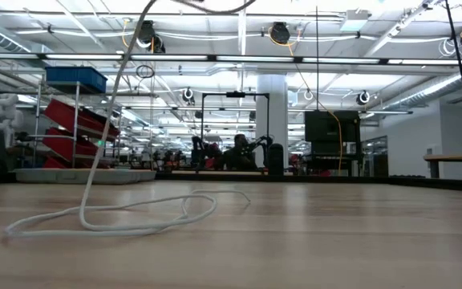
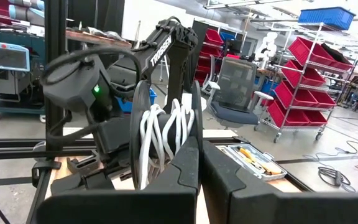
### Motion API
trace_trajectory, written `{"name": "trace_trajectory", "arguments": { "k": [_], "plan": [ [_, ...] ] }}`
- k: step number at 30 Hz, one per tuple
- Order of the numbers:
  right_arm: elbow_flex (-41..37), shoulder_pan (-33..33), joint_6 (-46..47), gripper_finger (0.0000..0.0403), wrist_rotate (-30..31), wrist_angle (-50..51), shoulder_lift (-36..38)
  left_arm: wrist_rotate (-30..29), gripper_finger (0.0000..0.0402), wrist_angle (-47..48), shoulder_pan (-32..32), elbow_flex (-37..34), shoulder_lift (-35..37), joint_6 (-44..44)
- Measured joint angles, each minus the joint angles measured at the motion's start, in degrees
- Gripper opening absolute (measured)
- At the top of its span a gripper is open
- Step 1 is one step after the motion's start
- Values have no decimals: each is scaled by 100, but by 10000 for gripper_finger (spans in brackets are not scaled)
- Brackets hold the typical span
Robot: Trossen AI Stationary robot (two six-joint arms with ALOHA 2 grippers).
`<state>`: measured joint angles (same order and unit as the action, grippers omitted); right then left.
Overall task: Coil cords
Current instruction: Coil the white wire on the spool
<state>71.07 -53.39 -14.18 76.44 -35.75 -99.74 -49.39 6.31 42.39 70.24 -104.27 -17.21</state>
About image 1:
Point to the black cylindrical bin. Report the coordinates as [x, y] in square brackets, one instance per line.
[276, 158]

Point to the white building pillar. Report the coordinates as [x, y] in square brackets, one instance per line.
[272, 112]

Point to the black background robot arm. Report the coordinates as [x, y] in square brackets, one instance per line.
[199, 150]
[261, 142]

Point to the thin vertical pole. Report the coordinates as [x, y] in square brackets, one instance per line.
[316, 60]

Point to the metal shelf rack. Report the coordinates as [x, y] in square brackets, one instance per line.
[75, 120]

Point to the black gantry frame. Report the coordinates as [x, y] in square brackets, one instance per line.
[235, 94]

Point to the red shelf bin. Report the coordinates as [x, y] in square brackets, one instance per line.
[54, 163]
[66, 144]
[64, 114]

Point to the dark glass door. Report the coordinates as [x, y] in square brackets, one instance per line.
[375, 156]

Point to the blue plastic bin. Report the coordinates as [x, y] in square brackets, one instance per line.
[74, 78]

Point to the wooden desk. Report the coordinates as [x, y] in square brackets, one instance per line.
[455, 157]

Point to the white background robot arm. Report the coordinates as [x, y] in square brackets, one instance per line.
[6, 112]

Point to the long ceiling light rail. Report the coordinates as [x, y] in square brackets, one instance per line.
[86, 56]

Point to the person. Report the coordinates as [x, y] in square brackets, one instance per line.
[239, 156]

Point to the white ceiling box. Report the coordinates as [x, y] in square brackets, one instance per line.
[355, 20]

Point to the black equipment cabinet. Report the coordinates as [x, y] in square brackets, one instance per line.
[327, 126]

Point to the grey open tool case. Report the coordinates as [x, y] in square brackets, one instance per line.
[82, 176]

